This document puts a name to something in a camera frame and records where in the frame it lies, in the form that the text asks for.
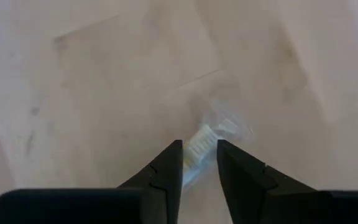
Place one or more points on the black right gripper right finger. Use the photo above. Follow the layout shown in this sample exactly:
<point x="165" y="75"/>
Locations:
<point x="275" y="202"/>

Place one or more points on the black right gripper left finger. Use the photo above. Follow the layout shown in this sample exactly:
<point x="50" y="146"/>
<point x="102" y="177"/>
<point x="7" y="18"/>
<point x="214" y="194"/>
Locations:
<point x="120" y="205"/>

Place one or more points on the orange toothbrush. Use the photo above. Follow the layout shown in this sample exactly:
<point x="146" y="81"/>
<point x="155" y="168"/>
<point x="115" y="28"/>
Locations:
<point x="199" y="147"/>

